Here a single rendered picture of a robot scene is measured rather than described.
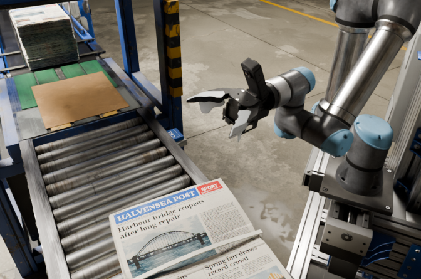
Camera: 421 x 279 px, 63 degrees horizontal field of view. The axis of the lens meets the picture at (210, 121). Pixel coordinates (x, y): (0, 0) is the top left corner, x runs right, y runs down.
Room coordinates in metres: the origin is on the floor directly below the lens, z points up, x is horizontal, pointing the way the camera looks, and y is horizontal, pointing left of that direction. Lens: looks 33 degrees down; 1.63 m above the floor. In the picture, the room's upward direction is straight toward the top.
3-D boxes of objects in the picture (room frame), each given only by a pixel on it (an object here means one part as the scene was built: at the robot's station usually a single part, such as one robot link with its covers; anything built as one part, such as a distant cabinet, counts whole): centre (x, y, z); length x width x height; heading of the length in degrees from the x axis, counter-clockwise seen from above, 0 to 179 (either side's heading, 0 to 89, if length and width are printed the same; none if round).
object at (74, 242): (0.76, 0.24, 0.77); 0.47 x 0.05 x 0.05; 121
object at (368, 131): (0.89, -0.50, 0.98); 0.13 x 0.12 x 0.14; 39
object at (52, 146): (1.21, 0.50, 0.77); 0.47 x 0.05 x 0.05; 121
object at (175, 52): (1.49, 0.17, 1.05); 0.05 x 0.05 x 0.45; 31
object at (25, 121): (1.57, 0.73, 0.75); 0.70 x 0.65 x 0.10; 31
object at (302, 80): (0.82, -0.22, 1.21); 0.11 x 0.08 x 0.09; 129
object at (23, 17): (2.06, 1.02, 0.93); 0.38 x 0.30 x 0.26; 31
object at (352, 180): (0.89, -0.51, 0.87); 0.15 x 0.15 x 0.10
